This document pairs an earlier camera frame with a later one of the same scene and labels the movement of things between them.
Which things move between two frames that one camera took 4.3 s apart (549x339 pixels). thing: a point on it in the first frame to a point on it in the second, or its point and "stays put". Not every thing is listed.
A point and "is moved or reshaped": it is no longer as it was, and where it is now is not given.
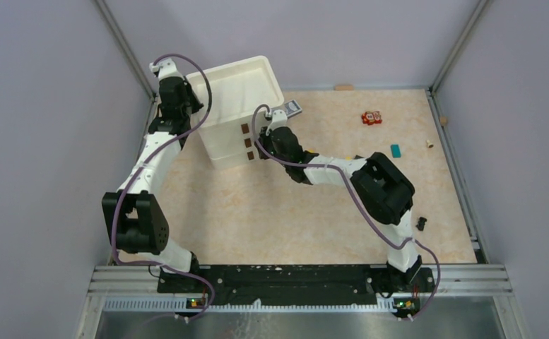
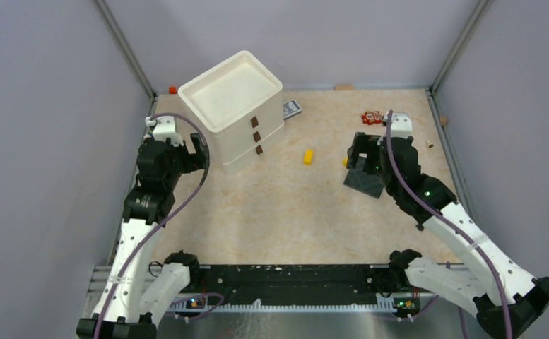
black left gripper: [197, 103] to [194, 161]
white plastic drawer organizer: [236, 91] is moved or reshaped
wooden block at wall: [343, 87] stays put
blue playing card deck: [292, 108] stays put
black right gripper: [264, 138] to [366, 144]
